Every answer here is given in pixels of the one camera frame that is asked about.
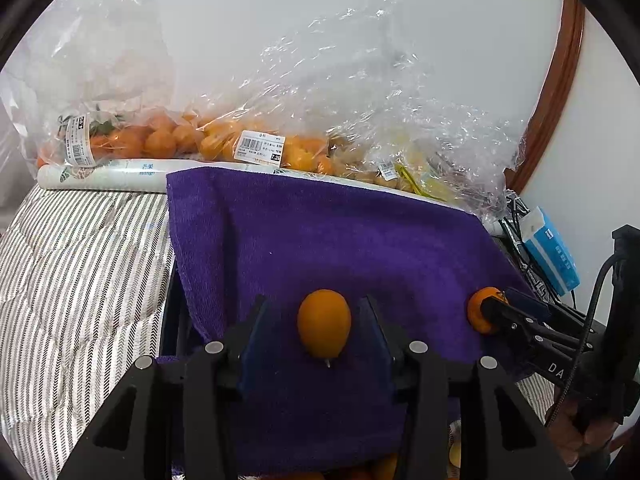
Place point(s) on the blue tissue pack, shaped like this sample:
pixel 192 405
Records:
pixel 550 250

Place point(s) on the small yellow fruit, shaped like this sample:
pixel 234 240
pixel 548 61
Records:
pixel 455 455

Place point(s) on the person's right hand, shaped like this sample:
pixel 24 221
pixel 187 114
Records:
pixel 570 440

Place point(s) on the black white patterned pouch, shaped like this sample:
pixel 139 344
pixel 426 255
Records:
pixel 537 282

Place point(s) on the brown wooden door frame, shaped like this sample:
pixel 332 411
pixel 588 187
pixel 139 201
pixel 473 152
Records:
pixel 560 85

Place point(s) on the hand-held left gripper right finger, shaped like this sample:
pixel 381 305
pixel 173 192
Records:
pixel 377 345

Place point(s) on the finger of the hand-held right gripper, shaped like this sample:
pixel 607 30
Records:
pixel 500 312
pixel 525 302

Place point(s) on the clear bag of yellow fruit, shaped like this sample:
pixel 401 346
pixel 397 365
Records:
pixel 450 160

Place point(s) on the oval orange kumquat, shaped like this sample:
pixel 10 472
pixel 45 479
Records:
pixel 324 322

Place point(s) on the clear bag of kumquats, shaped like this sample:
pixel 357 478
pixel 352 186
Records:
pixel 225 140

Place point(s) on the purple towel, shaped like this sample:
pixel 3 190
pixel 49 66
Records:
pixel 310 240

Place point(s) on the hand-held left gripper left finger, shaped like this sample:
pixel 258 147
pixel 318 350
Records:
pixel 252 355

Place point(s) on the round orange mandarin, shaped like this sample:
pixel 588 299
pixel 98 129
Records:
pixel 384 467

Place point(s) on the grey striped quilt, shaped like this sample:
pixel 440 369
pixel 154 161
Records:
pixel 75 285

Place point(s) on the orange mandarin with stem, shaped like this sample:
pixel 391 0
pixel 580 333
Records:
pixel 477 310

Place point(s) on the clear bag of leafy mandarins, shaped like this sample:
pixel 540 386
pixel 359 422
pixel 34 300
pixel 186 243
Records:
pixel 125 135

